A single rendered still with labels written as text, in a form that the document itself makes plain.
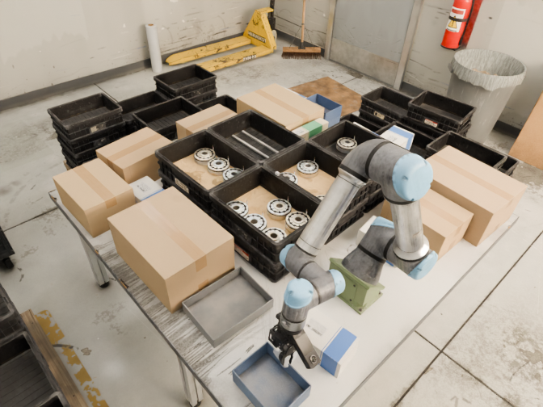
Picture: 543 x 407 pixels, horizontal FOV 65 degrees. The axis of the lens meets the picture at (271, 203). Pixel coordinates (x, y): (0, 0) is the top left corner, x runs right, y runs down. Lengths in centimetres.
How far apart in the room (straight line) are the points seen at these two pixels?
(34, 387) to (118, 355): 53
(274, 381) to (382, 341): 42
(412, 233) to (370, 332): 44
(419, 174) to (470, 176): 96
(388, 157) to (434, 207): 78
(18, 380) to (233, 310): 91
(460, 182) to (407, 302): 62
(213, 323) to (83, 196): 78
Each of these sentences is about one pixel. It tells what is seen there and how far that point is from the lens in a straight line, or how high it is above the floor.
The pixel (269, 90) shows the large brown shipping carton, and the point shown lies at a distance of 256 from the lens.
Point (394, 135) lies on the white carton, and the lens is 231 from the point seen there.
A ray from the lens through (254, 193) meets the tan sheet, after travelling 187.
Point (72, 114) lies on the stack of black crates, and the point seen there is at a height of 51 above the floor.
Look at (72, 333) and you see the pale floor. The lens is 257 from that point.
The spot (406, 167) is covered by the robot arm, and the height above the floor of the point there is 140.
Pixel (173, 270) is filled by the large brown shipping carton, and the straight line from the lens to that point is 150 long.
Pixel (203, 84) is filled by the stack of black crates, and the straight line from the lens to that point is 342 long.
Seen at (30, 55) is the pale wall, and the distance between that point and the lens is 464.
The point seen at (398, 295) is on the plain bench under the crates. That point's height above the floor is 70.
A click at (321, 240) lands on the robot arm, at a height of 113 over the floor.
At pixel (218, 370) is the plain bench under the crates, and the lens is 151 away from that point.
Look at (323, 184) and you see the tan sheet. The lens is 195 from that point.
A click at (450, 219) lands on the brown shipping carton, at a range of 190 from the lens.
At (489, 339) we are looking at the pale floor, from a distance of 270.
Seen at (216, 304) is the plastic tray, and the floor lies 70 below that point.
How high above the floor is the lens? 204
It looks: 41 degrees down
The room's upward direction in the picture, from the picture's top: 3 degrees clockwise
